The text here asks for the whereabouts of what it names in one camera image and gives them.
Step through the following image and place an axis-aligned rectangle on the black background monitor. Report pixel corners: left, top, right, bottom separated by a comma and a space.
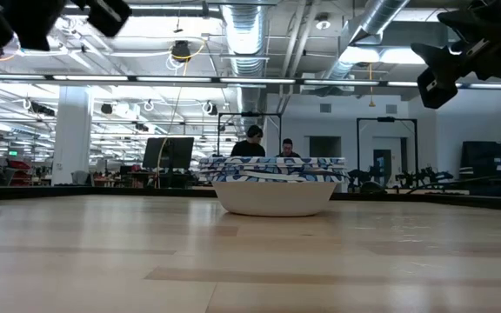
141, 137, 196, 189

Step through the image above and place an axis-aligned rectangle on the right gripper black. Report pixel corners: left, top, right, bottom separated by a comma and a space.
410, 0, 501, 110

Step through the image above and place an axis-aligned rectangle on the black ceiling mounted device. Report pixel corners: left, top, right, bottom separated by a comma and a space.
170, 39, 192, 62

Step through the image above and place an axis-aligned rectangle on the black aluminium rig frame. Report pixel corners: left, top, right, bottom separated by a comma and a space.
0, 185, 501, 214

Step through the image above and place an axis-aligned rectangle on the slanted silver spiral duct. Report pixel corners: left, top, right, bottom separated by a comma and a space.
319, 0, 411, 88

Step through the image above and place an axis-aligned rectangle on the white structural column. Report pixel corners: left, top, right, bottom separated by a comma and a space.
51, 85, 94, 187

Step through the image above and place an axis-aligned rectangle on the overhead LED light bar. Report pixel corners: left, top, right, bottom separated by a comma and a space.
0, 72, 501, 90

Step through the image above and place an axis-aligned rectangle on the black cabinet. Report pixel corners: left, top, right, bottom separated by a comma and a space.
461, 140, 501, 197

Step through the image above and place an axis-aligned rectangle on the yellow hanging cord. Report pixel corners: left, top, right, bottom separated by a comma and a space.
366, 63, 377, 109

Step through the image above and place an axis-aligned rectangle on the red storage rack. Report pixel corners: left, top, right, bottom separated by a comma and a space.
5, 158, 32, 186

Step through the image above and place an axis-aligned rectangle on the large silver spiral duct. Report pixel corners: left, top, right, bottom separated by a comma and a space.
219, 0, 270, 115

